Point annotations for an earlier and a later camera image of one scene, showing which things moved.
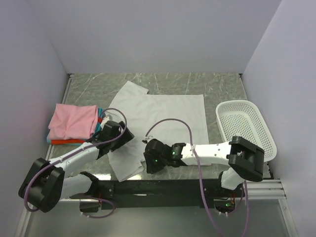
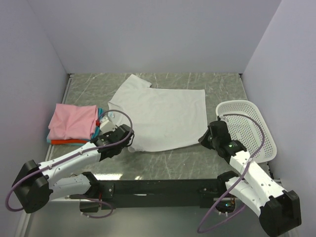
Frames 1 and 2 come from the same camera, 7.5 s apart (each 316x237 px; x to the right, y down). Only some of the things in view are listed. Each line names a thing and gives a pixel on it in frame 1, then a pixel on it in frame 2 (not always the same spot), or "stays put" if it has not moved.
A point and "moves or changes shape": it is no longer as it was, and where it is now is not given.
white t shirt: (168, 119) moves or changes shape
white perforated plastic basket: (242, 118) stays put
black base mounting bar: (138, 194) stays put
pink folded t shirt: (73, 122) stays put
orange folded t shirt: (68, 141) stays put
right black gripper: (151, 168) to (203, 140)
